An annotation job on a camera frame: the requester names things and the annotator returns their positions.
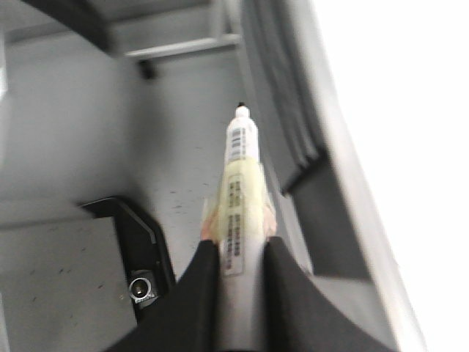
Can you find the white whiteboard with aluminium frame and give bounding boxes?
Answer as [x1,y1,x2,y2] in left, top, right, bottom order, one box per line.
[241,0,469,352]

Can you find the black stand base with socket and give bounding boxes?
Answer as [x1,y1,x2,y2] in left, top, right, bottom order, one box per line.
[80,196,176,322]

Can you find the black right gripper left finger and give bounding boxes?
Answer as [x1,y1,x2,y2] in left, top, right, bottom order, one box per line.
[107,240,219,351]

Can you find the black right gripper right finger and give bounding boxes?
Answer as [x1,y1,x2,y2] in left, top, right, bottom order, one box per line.
[263,237,390,351]

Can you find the white taped marker pen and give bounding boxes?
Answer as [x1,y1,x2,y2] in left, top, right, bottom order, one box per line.
[207,103,270,351]

